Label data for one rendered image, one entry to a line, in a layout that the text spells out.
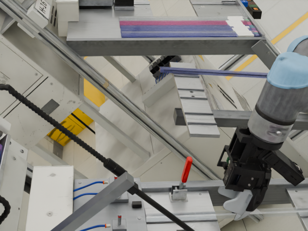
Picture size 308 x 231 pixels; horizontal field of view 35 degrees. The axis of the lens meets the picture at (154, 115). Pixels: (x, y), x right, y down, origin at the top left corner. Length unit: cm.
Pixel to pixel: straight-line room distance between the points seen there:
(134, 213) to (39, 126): 102
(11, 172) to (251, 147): 45
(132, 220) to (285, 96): 35
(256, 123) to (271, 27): 239
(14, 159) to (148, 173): 112
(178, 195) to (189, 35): 86
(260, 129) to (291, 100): 8
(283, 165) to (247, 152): 8
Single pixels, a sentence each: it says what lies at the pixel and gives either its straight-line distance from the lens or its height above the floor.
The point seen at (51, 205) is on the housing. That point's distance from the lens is 92.
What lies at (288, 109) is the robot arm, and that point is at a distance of 85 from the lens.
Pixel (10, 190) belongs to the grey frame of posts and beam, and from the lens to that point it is 93.
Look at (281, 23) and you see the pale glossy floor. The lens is 322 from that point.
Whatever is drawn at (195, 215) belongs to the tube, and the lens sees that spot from 101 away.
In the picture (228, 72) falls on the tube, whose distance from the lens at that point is 135.
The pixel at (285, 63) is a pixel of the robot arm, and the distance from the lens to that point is 83.
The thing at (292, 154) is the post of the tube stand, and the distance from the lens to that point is 140.
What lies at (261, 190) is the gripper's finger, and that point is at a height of 102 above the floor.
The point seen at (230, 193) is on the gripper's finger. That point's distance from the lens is 102.
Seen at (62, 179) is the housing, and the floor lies 126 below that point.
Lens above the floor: 167
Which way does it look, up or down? 29 degrees down
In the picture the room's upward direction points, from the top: 49 degrees counter-clockwise
